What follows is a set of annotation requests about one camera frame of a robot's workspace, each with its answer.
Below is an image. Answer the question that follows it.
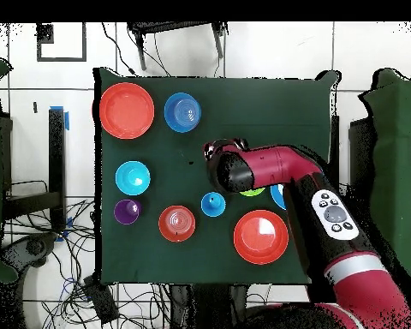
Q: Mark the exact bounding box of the black floor cable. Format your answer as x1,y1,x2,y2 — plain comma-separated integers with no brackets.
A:
100,21,138,76

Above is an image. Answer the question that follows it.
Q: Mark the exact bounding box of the small orange bowl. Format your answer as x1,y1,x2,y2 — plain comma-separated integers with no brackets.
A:
158,205,197,243

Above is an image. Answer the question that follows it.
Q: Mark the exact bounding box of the dark grey pedestal foot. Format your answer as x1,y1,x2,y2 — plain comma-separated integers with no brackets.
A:
1,232,59,272

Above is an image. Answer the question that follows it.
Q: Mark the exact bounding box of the large orange bowl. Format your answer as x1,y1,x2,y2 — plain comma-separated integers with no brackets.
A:
98,81,156,141
233,209,290,266

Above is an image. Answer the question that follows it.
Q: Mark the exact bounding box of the light blue ribbed bowl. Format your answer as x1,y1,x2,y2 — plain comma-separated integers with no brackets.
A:
115,160,152,197

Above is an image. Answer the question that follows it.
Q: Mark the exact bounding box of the blue cup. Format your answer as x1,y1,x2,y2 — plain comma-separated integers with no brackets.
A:
200,191,227,218

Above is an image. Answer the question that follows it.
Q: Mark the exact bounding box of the large blue bowl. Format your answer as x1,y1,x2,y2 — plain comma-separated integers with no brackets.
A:
270,183,288,211

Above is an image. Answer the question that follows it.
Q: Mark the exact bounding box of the black metal stand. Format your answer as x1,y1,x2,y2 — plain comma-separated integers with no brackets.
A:
127,21,229,72

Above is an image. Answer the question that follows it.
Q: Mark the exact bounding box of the blue tape strip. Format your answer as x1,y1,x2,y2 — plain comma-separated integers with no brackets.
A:
50,105,70,132

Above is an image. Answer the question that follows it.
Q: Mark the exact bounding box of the black metal frame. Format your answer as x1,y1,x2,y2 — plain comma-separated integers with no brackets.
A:
0,107,68,234
329,114,378,206

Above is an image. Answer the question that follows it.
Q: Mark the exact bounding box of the dark green tablecloth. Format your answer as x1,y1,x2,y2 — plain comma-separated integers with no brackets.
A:
92,66,340,287

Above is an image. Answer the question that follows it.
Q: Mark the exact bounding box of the black floor box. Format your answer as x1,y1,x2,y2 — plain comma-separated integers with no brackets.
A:
82,275,120,326

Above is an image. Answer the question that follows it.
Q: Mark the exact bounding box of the black square floor frame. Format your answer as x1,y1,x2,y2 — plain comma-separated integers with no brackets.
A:
36,21,87,63

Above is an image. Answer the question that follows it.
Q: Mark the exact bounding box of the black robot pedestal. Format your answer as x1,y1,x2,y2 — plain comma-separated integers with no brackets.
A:
169,283,250,329

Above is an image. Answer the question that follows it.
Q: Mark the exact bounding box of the medium blue bowl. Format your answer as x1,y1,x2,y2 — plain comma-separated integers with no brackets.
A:
163,92,203,134

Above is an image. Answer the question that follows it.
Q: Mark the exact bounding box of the green ribbed bowl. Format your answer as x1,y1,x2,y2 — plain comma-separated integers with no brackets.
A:
238,187,267,198

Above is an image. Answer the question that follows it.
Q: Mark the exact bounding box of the purple cup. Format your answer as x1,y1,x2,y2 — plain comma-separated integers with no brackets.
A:
113,199,142,226

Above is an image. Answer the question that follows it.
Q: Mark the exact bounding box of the floor cable bundle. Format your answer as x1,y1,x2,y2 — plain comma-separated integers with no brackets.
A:
3,198,97,329

